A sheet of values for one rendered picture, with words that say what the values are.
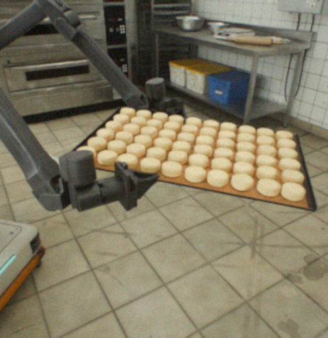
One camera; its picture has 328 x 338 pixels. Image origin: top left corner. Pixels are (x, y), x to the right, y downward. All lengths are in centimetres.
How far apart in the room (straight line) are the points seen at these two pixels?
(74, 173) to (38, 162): 10
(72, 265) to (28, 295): 27
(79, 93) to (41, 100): 44
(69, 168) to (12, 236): 119
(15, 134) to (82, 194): 19
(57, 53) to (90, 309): 281
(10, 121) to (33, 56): 306
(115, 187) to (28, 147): 20
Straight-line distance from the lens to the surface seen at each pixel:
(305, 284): 197
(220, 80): 368
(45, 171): 71
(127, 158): 79
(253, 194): 75
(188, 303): 174
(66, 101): 396
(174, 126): 99
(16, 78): 376
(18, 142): 73
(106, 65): 118
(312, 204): 78
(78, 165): 65
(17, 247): 177
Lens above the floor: 140
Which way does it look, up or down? 31 degrees down
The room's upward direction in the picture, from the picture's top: straight up
